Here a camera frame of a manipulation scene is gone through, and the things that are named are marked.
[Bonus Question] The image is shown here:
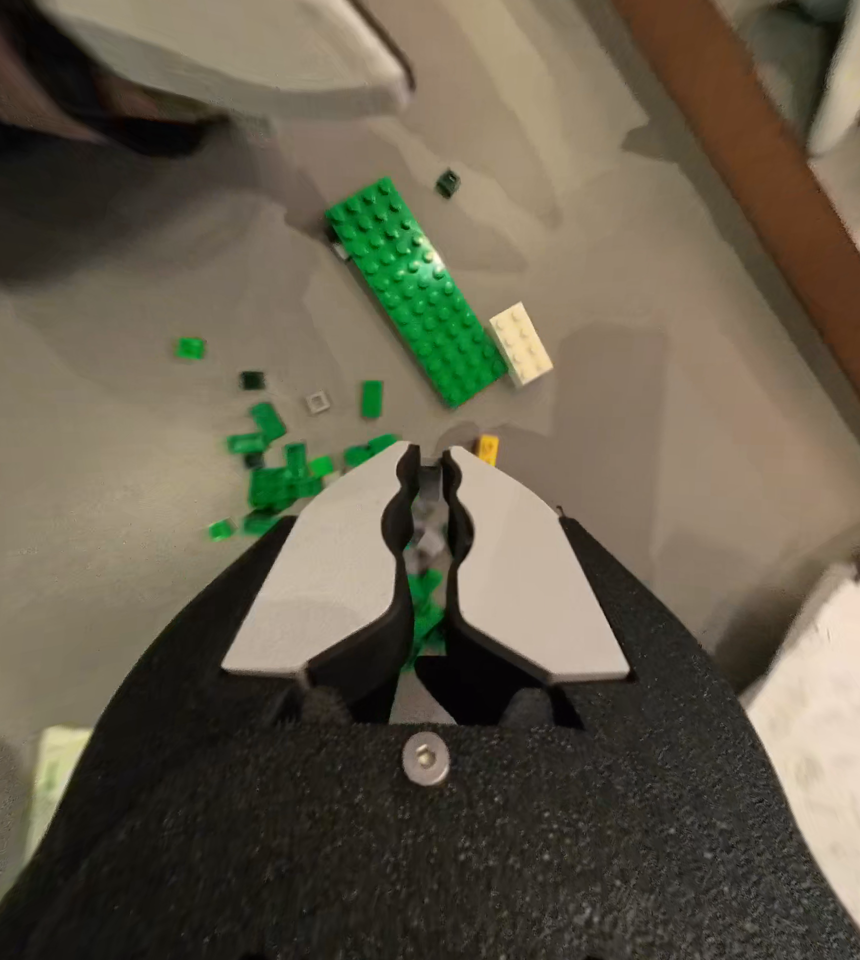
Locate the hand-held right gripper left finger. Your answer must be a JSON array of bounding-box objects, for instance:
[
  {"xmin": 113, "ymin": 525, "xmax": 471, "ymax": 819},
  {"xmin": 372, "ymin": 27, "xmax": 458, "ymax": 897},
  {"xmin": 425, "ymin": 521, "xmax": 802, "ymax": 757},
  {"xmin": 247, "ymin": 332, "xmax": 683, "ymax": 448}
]
[{"xmin": 220, "ymin": 441, "xmax": 422, "ymax": 725}]

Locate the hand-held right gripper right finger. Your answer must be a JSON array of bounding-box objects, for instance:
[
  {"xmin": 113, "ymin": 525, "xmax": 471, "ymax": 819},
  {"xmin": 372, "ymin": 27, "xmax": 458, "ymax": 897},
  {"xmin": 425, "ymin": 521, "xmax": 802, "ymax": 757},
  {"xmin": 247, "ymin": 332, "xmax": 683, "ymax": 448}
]
[{"xmin": 416, "ymin": 444, "xmax": 634, "ymax": 726}]

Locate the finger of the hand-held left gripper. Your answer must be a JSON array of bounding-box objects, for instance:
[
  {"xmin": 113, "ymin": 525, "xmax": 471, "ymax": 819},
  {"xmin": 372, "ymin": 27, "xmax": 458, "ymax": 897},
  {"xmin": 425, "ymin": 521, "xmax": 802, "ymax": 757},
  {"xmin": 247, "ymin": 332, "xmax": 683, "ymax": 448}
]
[{"xmin": 43, "ymin": 0, "xmax": 418, "ymax": 120}]

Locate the grey frame piece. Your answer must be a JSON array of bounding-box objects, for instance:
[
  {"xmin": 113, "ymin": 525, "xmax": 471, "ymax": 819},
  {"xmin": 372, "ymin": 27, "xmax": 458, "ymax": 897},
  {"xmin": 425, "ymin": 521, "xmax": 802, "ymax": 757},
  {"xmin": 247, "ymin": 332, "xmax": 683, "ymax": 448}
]
[{"xmin": 411, "ymin": 463, "xmax": 450, "ymax": 567}]

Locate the white studded brick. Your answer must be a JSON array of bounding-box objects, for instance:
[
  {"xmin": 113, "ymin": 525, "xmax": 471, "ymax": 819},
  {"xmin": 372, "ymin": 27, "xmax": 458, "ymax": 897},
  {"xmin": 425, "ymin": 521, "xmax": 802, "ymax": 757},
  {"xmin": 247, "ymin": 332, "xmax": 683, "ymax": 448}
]
[{"xmin": 488, "ymin": 301, "xmax": 556, "ymax": 388}]

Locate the green studded baseplate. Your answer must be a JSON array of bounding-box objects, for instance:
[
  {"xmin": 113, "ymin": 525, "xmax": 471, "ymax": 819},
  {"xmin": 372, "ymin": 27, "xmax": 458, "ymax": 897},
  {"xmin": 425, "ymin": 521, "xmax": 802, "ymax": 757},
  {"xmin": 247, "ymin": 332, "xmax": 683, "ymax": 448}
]
[{"xmin": 323, "ymin": 176, "xmax": 510, "ymax": 410}]

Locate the grey desk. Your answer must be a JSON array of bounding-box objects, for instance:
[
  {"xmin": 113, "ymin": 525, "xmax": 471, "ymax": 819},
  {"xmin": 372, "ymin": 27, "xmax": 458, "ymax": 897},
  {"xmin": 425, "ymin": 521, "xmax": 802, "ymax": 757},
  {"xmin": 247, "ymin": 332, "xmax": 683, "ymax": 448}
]
[{"xmin": 0, "ymin": 0, "xmax": 860, "ymax": 960}]

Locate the pile of green bricks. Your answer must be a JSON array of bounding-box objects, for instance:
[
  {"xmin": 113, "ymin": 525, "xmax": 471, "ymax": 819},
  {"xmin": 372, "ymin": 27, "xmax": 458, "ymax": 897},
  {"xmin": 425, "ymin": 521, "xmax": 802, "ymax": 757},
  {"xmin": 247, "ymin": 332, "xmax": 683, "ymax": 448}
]
[{"xmin": 175, "ymin": 336, "xmax": 448, "ymax": 661}]

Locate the pale green instruction booklet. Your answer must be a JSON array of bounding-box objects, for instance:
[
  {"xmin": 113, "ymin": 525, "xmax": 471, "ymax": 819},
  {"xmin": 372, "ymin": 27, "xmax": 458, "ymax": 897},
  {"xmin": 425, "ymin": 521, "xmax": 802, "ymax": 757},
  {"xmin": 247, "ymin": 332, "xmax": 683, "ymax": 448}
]
[{"xmin": 25, "ymin": 721, "xmax": 97, "ymax": 852}]

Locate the white printed paper bag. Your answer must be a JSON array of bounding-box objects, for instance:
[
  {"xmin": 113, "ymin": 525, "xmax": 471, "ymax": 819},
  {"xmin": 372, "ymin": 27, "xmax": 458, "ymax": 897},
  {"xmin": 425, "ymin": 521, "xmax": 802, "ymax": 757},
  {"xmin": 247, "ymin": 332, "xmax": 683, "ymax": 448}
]
[{"xmin": 741, "ymin": 517, "xmax": 860, "ymax": 960}]

